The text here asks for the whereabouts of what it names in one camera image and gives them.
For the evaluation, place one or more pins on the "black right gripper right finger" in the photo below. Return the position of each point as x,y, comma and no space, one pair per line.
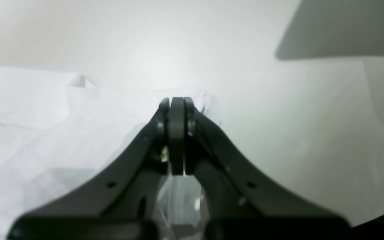
244,203

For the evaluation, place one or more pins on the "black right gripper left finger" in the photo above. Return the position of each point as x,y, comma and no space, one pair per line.
117,204

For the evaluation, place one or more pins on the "white t-shirt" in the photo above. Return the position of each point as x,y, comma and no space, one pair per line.
58,130

